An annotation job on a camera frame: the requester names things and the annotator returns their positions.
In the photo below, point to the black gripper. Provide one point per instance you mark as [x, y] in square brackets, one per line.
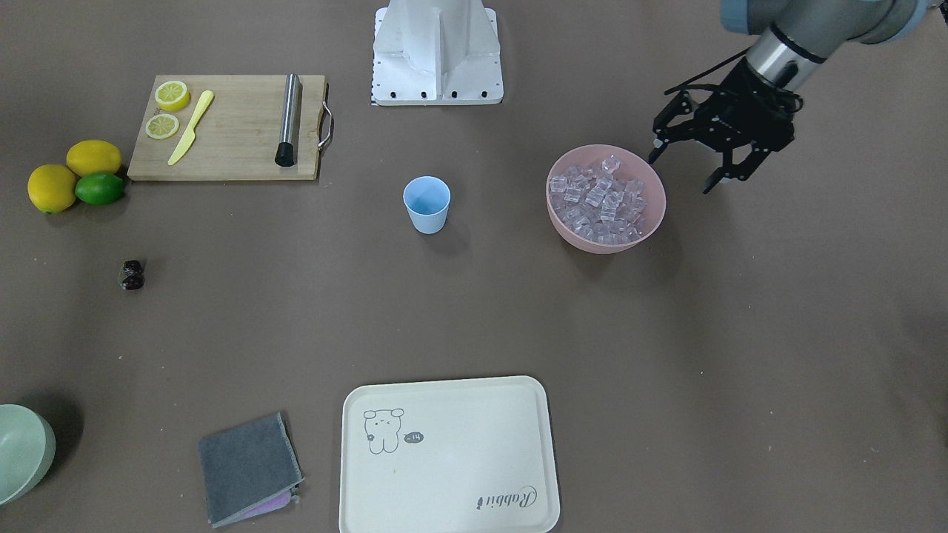
[749, 98]

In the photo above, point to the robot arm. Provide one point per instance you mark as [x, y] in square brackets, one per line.
[794, 38]

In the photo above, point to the pile of ice cubes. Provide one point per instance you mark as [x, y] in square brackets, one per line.
[598, 205]

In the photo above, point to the light blue cup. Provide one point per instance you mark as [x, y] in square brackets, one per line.
[427, 200]

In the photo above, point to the dark cherries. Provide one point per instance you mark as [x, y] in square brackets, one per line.
[132, 275]

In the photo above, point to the pink bowl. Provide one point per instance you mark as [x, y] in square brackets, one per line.
[636, 167]

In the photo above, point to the cream serving tray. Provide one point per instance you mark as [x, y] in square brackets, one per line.
[461, 455]

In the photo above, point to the steel rod black tip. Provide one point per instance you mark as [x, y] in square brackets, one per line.
[287, 148]

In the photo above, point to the wooden cutting board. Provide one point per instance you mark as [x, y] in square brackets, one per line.
[238, 136]

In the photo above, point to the yellow plastic knife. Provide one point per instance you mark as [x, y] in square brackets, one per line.
[189, 135]

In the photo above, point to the lemon half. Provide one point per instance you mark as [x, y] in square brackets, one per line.
[172, 96]

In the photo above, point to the lemon slice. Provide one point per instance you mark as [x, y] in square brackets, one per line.
[162, 126]

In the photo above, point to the grey folded cloth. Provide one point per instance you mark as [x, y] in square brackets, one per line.
[248, 470]

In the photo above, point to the green lime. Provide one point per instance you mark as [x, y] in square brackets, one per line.
[99, 188]

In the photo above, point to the yellow lemon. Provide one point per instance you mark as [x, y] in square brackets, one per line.
[94, 156]
[51, 188]

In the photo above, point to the mint green bowl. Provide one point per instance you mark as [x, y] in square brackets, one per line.
[28, 447]

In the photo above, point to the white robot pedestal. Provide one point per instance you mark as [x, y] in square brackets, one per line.
[436, 53]

